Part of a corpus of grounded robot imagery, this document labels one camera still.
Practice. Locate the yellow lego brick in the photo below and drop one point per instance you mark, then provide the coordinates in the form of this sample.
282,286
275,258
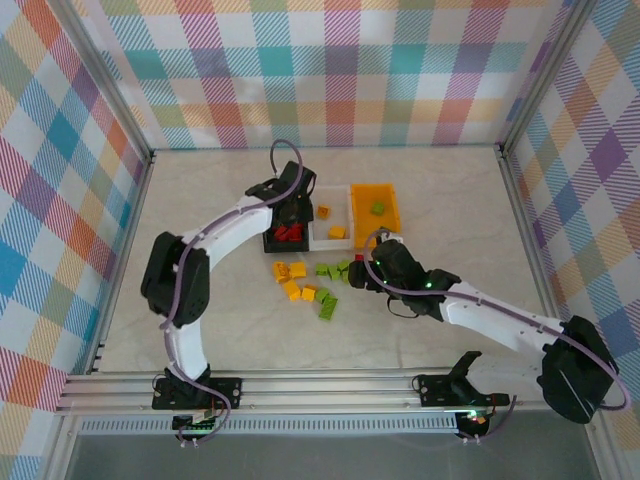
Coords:
298,270
324,212
337,232
309,293
281,270
291,290

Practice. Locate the long green lego brick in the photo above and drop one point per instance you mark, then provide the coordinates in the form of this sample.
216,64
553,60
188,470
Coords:
328,307

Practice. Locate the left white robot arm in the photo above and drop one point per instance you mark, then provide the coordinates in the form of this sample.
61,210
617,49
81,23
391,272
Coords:
225,235

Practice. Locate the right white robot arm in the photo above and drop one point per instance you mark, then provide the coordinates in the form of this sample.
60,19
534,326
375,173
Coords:
500,330

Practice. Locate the black plastic bin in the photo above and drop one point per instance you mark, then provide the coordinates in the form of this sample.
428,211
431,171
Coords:
287,246

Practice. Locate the white translucent plastic bin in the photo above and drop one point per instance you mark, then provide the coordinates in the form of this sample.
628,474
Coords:
332,245

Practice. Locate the orange plastic bin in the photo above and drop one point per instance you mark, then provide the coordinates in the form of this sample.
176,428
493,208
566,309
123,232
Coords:
380,225

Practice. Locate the controller board with lit LED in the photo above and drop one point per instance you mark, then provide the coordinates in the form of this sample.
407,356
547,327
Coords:
475,419

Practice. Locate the controller board with green connector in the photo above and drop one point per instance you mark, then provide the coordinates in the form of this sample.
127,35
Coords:
197,420

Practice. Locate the wide aluminium base rail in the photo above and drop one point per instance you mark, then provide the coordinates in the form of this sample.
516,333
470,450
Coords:
325,390

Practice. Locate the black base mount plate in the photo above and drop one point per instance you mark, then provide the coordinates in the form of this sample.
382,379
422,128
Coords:
227,392
435,390

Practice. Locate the aluminium table side rail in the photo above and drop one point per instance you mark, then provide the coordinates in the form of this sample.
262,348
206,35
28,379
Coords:
523,225
125,260

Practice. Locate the aluminium frame post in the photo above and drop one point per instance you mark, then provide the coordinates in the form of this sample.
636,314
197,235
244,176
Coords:
107,85
547,75

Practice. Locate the aluminium frame leg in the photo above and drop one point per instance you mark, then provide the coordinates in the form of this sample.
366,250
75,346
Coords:
62,450
600,450

